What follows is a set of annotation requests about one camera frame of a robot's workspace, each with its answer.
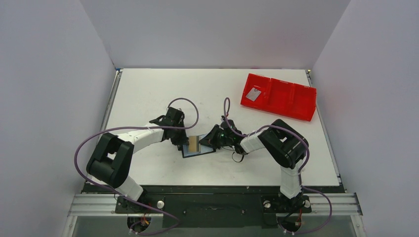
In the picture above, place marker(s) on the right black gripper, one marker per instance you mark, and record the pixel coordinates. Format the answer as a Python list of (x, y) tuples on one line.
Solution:
[(217, 138)]

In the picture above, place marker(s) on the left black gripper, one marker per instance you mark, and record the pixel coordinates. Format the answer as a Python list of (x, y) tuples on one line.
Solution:
[(183, 140)]

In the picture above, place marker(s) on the black leather card holder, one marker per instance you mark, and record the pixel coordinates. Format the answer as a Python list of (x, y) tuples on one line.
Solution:
[(204, 149)]

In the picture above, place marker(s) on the silver grey credit card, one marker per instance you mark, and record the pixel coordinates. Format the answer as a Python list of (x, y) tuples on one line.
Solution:
[(253, 94)]

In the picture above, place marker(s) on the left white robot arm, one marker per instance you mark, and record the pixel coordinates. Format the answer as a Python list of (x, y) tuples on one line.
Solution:
[(111, 159)]

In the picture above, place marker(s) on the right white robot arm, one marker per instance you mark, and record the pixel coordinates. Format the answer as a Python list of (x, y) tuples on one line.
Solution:
[(285, 145)]

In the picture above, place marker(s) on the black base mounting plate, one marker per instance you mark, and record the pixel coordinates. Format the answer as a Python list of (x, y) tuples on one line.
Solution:
[(216, 206)]

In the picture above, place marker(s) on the red plastic divided tray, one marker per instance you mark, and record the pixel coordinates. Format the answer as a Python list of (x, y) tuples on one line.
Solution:
[(281, 97)]

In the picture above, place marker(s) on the aluminium rail frame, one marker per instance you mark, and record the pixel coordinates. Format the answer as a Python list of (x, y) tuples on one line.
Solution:
[(105, 205)]

